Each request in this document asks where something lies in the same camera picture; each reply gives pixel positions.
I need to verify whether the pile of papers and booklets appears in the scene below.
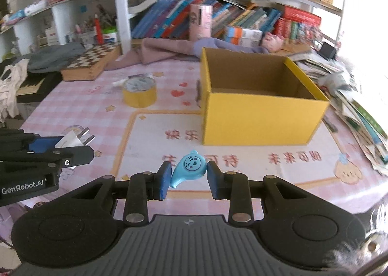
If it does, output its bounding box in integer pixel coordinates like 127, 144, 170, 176
290, 51, 387, 176

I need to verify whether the pink checkered tablecloth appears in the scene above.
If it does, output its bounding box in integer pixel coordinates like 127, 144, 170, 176
22, 60, 387, 218

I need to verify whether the orange white box stack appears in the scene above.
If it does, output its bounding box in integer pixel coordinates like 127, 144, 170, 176
224, 26, 263, 47

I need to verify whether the red bottle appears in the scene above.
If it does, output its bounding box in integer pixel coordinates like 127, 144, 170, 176
94, 14, 104, 45

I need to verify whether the yellow cardboard box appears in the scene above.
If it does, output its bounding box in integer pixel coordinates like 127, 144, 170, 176
200, 48, 329, 146

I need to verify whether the white plug adapter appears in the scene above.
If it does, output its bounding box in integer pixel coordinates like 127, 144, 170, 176
54, 126, 95, 149

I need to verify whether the pink cylindrical container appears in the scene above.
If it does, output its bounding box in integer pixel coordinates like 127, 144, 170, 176
189, 4, 212, 41

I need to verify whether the row of leaning books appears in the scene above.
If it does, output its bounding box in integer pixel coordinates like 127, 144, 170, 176
131, 0, 282, 45

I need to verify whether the white bookshelf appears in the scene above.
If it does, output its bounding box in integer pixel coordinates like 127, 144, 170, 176
1, 0, 344, 55

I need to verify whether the white green-lid jar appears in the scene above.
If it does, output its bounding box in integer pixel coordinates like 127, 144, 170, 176
102, 26, 118, 43

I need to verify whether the pink pig figurine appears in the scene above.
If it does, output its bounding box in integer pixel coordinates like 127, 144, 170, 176
261, 32, 284, 53

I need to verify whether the pink mauve cloth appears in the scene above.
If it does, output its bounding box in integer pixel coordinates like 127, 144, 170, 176
105, 38, 269, 70

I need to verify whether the wooden chess board box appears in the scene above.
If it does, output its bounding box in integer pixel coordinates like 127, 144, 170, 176
60, 43, 121, 81

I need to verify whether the piano keyboard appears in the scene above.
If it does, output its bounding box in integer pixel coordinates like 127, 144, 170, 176
16, 72, 63, 104

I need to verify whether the grey folded garment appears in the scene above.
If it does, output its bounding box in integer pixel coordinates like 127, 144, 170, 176
13, 42, 86, 74

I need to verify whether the red thick dictionary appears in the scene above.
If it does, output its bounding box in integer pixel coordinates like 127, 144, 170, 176
281, 6, 322, 28

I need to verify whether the yellow tape roll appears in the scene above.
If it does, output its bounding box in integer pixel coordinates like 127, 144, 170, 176
122, 80, 157, 108

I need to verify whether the light blue smiley toy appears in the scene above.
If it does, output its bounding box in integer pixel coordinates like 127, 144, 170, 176
170, 151, 207, 189

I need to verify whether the black phone stand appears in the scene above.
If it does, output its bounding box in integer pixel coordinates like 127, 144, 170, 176
318, 42, 337, 60

